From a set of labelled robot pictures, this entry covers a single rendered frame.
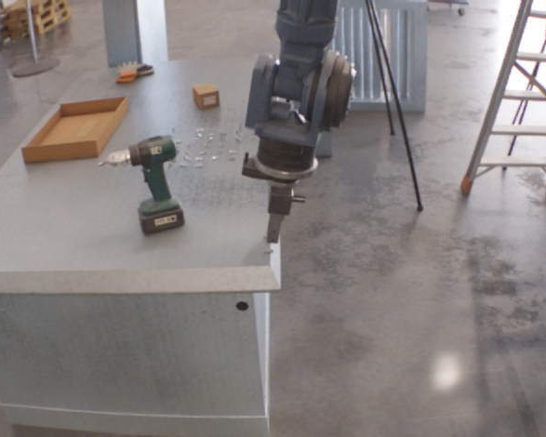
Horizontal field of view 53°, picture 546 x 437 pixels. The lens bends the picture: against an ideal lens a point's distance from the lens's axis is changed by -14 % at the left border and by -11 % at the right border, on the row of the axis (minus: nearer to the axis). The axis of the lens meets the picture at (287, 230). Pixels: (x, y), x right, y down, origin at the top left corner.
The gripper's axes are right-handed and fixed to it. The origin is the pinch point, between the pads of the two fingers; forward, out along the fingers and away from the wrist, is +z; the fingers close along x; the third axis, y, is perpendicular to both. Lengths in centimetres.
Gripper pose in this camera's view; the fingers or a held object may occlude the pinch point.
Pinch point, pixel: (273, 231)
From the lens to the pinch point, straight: 144.5
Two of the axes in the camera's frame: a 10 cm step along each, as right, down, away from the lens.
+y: 9.9, 1.2, 0.9
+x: -0.2, -5.3, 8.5
